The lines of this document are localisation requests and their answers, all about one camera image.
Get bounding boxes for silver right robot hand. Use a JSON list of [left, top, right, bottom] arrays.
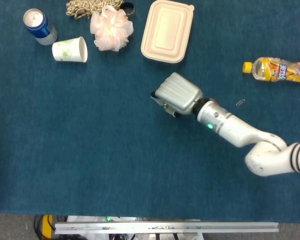
[[150, 72, 204, 119]]

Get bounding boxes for cream lidded food container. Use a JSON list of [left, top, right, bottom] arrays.
[[140, 0, 195, 64]]

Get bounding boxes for teal felt table mat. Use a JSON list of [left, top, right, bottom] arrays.
[[0, 0, 300, 224]]

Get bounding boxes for pale mesh bath sponge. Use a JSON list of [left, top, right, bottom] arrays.
[[89, 5, 135, 53]]

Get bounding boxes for orange drink plastic bottle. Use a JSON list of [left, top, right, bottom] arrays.
[[242, 56, 300, 86]]

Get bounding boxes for white paper cup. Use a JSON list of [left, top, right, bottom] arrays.
[[51, 36, 89, 63]]

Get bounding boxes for blue and silver drink can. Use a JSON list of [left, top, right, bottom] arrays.
[[23, 8, 58, 46]]

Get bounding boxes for black strap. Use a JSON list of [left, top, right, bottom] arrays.
[[120, 1, 136, 17]]

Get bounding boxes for beige braided rope bundle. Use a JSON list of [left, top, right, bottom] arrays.
[[65, 0, 125, 20]]

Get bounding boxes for aluminium profile rail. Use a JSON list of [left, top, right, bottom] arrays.
[[54, 220, 279, 235]]

